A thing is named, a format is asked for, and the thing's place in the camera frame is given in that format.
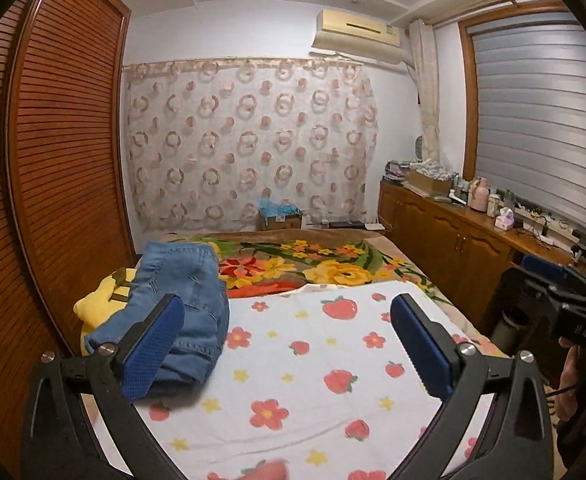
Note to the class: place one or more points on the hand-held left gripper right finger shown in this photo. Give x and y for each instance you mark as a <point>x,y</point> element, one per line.
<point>423,350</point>

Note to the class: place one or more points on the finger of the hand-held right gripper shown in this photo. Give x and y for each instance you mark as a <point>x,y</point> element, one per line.
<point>558,292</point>
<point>545,266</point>

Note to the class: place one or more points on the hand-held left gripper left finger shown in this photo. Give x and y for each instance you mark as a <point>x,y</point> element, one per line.
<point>155,345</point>

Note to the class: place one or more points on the blue denim pants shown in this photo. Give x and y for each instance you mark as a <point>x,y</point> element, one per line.
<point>193,300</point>

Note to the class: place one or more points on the person's right hand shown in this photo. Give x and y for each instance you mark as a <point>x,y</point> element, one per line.
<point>568,385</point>

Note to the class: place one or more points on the person's left hand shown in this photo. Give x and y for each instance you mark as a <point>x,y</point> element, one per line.
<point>268,472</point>

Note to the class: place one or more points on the black stand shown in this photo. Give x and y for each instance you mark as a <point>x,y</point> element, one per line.
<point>584,247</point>

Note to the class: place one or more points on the white power strip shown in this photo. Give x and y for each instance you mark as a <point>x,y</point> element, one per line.
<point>543,217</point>

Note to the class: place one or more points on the pink tissue box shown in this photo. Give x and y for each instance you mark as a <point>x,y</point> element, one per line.
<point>504,220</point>

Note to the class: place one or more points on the grey round bin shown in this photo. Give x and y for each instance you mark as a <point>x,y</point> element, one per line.
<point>509,332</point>

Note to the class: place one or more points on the yellow plush toy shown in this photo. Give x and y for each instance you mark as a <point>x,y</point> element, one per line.
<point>98,305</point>

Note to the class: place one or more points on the pink thermos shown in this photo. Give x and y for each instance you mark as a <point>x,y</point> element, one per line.
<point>479,195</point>

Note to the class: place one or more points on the white strawberry print sheet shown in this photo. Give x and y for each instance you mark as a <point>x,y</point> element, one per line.
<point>313,360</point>

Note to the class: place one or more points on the wooden cabinet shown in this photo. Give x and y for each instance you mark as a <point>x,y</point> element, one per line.
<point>438,230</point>

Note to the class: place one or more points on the grey window blind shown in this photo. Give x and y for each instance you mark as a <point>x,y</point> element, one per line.
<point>548,125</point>

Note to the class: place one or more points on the open cardboard box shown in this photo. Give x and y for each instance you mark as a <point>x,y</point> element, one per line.
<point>429,182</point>

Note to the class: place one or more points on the black flat device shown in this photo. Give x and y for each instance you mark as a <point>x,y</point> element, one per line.
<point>348,223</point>

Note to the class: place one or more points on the floral blanket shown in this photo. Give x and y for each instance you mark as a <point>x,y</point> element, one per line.
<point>283,265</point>

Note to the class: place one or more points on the small round fan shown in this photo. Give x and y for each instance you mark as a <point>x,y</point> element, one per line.
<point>420,147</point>

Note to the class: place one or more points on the purple packet stack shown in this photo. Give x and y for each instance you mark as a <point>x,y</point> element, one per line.
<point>397,171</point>

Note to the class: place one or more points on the small cardboard box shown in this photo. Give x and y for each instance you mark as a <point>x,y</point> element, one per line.
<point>283,222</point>

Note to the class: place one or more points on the blue crumpled cloth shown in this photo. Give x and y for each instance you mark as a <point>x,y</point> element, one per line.
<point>275,207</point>

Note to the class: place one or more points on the cream lace curtain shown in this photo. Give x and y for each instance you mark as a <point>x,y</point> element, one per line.
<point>425,90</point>

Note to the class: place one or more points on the circle pattern curtain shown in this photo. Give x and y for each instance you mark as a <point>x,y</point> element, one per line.
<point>253,145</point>

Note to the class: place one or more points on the wooden louvered wardrobe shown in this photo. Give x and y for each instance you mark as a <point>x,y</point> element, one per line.
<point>63,135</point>

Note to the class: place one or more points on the beige air conditioner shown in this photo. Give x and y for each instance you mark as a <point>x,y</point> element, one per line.
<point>358,32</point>

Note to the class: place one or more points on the wooden window frame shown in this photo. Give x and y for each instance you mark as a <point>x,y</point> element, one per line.
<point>468,110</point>

